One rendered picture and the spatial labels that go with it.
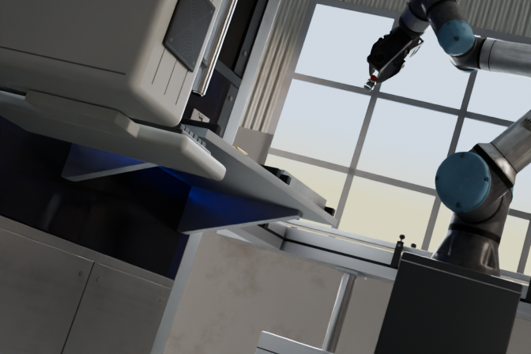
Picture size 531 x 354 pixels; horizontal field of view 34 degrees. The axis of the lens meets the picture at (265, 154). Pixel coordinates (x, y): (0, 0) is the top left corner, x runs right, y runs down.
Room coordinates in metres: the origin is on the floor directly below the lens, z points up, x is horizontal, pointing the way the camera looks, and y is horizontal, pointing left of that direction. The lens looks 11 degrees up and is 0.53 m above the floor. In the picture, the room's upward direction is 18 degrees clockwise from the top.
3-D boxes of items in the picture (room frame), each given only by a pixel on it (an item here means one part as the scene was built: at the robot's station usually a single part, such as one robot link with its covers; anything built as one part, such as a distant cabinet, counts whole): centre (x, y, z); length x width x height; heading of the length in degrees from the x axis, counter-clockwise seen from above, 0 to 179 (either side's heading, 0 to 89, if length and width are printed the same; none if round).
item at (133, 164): (1.85, 0.27, 0.79); 0.34 x 0.03 x 0.13; 59
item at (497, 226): (1.86, -0.49, 0.96); 0.13 x 0.12 x 0.14; 149
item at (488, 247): (1.87, -0.49, 0.84); 0.15 x 0.15 x 0.10
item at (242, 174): (2.07, 0.15, 0.87); 0.70 x 0.48 x 0.02; 149
